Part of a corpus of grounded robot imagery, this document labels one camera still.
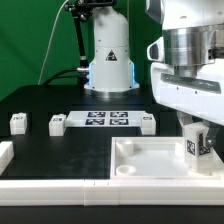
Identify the white U-shaped obstacle fence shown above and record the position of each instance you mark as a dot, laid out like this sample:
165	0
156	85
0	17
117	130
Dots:
111	192

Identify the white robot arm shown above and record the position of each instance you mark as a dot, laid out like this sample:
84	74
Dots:
187	70

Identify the white square table top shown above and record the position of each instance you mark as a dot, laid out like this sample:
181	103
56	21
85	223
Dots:
145	158

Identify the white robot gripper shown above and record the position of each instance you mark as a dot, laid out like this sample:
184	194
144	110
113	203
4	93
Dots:
191	100

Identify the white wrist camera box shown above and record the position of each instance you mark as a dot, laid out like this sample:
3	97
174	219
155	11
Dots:
155	51

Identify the white fiducial marker sheet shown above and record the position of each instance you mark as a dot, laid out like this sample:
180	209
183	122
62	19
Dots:
104	119

